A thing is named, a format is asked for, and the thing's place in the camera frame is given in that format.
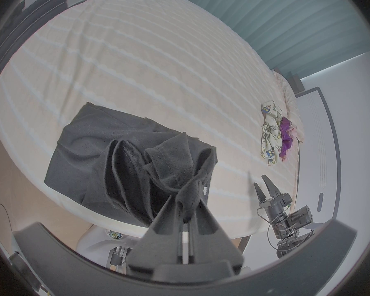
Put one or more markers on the blue-green curtain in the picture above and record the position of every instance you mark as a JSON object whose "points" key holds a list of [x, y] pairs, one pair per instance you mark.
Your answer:
{"points": [[296, 26]]}

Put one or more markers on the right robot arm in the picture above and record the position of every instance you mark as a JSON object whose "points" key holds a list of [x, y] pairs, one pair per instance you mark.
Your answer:
{"points": [[300, 216]]}

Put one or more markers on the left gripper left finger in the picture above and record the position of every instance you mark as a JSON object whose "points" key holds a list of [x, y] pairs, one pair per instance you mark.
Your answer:
{"points": [[160, 248]]}

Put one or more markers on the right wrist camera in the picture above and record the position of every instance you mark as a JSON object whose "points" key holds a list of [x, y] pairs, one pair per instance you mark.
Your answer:
{"points": [[286, 199]]}

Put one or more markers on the white printed garment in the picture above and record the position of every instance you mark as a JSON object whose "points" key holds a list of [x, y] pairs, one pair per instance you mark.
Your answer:
{"points": [[269, 128]]}

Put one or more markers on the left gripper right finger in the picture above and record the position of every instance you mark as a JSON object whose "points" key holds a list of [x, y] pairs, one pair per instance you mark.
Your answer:
{"points": [[212, 248]]}

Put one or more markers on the bed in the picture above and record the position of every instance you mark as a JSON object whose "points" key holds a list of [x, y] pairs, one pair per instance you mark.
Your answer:
{"points": [[141, 72]]}

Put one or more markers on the grey bedside table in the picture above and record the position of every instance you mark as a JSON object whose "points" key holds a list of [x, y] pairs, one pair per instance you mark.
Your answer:
{"points": [[296, 82]]}

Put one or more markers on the purple satin garment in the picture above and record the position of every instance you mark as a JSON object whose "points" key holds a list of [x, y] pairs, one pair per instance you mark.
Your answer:
{"points": [[285, 134]]}

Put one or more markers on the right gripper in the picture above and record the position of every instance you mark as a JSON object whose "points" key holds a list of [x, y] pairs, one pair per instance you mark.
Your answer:
{"points": [[276, 211]]}

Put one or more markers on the black T-shirt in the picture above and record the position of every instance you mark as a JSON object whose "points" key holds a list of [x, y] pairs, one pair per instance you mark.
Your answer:
{"points": [[89, 153]]}

